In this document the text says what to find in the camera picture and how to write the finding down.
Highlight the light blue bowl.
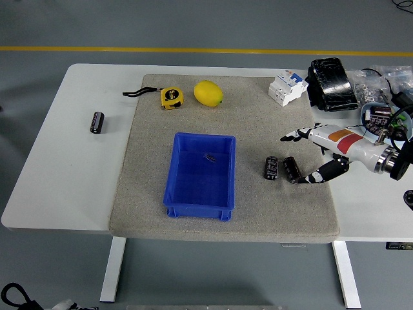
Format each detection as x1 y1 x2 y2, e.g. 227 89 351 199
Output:
360 102 413 143

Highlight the white circuit breaker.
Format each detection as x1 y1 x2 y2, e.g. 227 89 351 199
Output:
268 71 310 107

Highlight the blue plastic box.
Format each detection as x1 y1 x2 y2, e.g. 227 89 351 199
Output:
163 131 236 223

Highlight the clear bag of screws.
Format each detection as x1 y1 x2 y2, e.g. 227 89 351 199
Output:
348 64 413 105

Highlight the grey-brown table mat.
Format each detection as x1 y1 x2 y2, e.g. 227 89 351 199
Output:
108 74 341 243

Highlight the dark battery with print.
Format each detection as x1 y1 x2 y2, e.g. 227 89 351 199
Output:
367 106 393 135

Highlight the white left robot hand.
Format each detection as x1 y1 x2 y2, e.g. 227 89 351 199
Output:
53 298 97 310

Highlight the black charger block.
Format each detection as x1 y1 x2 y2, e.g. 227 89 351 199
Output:
390 91 413 109

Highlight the dark brown cylindrical battery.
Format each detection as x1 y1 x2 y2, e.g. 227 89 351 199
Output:
283 156 303 184

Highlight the white table leg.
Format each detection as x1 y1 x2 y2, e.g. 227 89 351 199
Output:
332 240 362 309
99 237 126 303

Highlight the black table control panel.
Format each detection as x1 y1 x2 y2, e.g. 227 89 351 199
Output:
385 241 413 251

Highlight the black white-printed cylindrical battery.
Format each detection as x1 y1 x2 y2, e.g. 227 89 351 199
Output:
265 156 280 181

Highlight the black wrapped pack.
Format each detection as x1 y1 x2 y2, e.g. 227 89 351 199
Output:
305 57 361 112

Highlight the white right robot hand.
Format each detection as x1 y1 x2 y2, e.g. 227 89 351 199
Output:
279 122 385 185

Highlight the yellow lemon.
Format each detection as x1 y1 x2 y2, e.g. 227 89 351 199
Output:
193 80 224 107

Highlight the black floor cable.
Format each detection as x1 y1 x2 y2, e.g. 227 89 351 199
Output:
392 0 413 14

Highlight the yellow tape measure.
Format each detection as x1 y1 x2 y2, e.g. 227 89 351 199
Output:
122 86 184 111

